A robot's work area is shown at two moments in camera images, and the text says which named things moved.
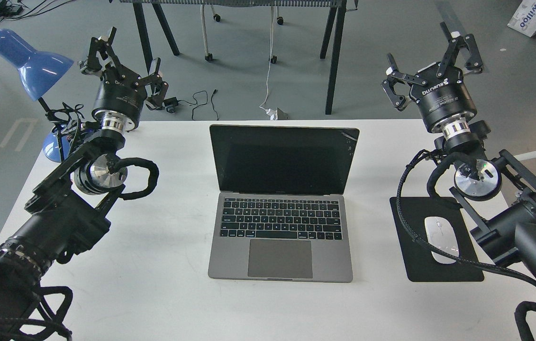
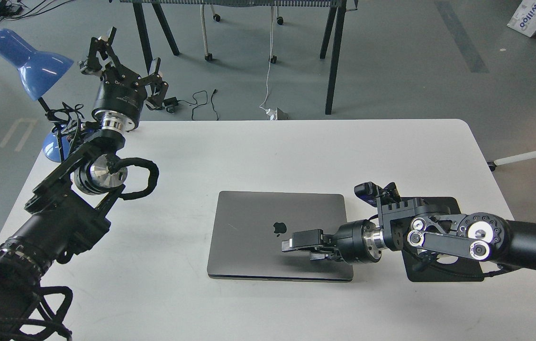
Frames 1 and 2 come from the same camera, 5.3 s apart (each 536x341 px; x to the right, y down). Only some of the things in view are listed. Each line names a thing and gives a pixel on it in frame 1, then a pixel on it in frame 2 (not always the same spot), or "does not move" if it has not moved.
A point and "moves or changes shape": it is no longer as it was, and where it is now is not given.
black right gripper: [446, 104] → [358, 242]
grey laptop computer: [281, 209] moves or changes shape
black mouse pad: [420, 264] does not move
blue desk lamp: [40, 73] does not move
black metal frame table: [338, 7] does not move
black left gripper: [121, 95] does not move
